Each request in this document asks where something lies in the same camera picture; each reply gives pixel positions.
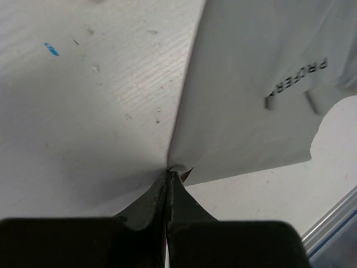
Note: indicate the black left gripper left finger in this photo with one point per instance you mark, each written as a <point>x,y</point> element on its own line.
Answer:
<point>141,242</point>

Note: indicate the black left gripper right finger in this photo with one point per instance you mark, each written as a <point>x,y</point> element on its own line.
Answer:
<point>187,224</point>

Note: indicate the grey underwear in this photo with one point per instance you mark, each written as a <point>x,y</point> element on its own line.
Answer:
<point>261,77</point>

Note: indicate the aluminium table edge rail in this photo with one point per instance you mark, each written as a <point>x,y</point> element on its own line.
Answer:
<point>324,230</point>

